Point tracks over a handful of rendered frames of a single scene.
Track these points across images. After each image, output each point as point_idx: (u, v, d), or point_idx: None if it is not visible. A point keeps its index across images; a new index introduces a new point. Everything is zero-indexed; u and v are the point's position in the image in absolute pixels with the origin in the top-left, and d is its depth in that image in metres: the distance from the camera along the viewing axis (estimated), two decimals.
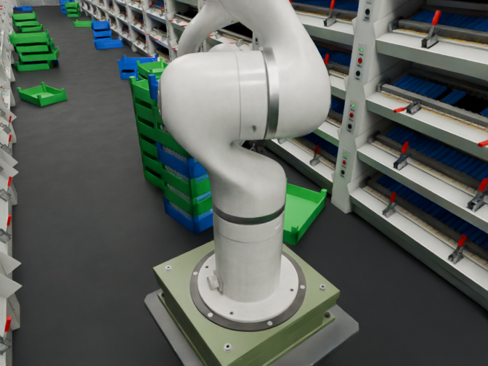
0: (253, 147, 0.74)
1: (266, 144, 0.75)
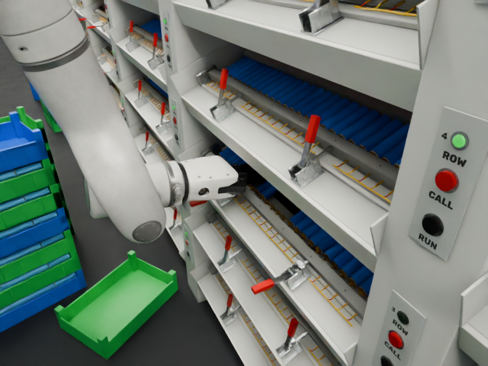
0: (238, 165, 0.77)
1: None
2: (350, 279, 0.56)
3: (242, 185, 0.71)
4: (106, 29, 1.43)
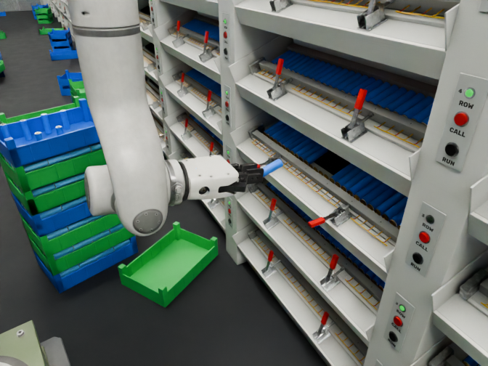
0: (238, 165, 0.77)
1: None
2: (383, 215, 0.75)
3: (242, 184, 0.71)
4: (149, 28, 1.62)
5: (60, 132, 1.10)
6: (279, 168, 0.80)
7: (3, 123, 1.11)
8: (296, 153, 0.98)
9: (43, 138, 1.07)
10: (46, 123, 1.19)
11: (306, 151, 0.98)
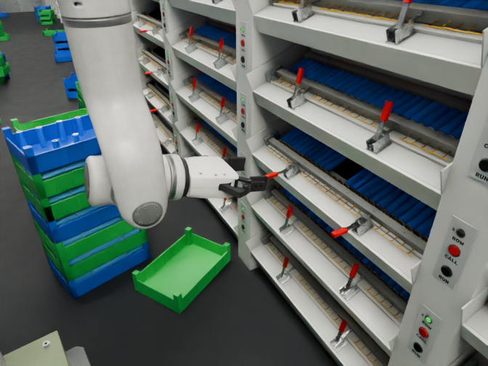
0: (248, 192, 0.73)
1: (251, 181, 0.71)
2: (407, 226, 0.75)
3: None
4: (160, 33, 1.62)
5: (77, 139, 1.10)
6: (366, 175, 0.90)
7: (20, 131, 1.11)
8: (314, 161, 0.98)
9: (59, 145, 1.07)
10: (62, 129, 1.19)
11: (324, 159, 0.98)
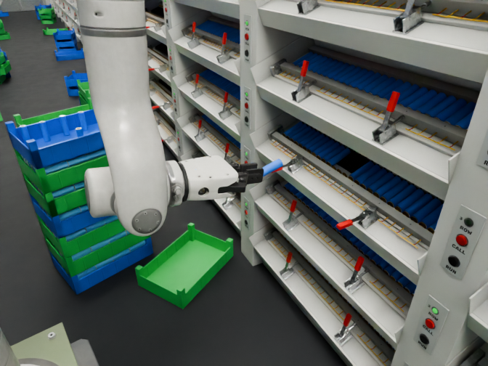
0: (238, 165, 0.77)
1: None
2: (412, 217, 0.75)
3: (242, 185, 0.71)
4: (163, 29, 1.62)
5: (80, 133, 1.10)
6: (371, 168, 0.90)
7: (23, 125, 1.11)
8: (318, 155, 0.98)
9: (265, 176, 0.79)
10: (64, 124, 1.19)
11: (328, 152, 0.98)
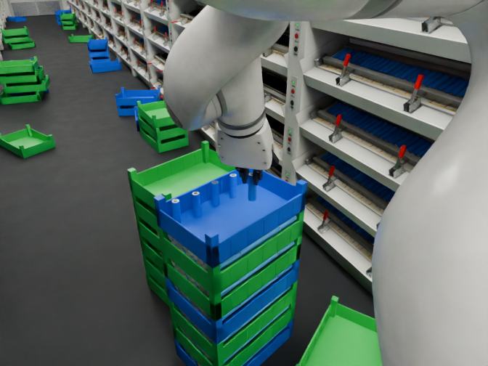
0: (255, 173, 0.75)
1: None
2: None
3: None
4: (286, 57, 1.36)
5: None
6: None
7: (176, 200, 0.85)
8: None
9: None
10: (217, 192, 0.92)
11: None
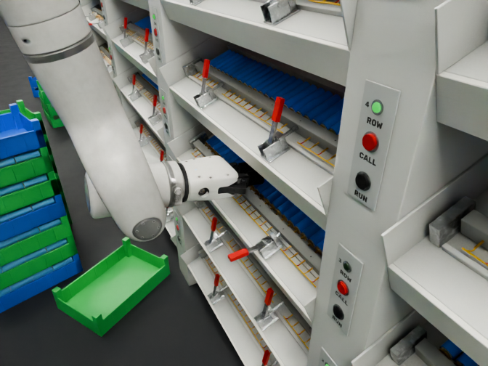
0: (237, 163, 0.78)
1: None
2: (316, 247, 0.62)
3: (242, 186, 0.71)
4: (102, 26, 1.49)
5: None
6: None
7: None
8: None
9: None
10: None
11: None
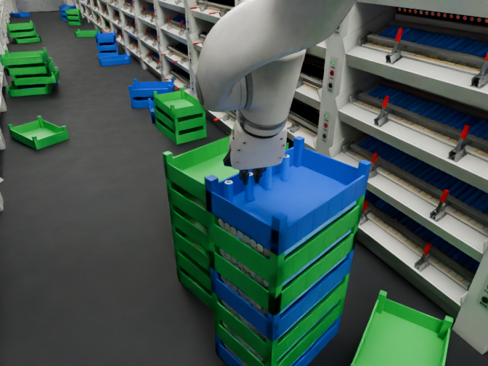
0: (261, 171, 0.76)
1: None
2: None
3: (227, 164, 0.72)
4: None
5: None
6: None
7: (230, 181, 0.76)
8: None
9: None
10: (270, 175, 0.84)
11: None
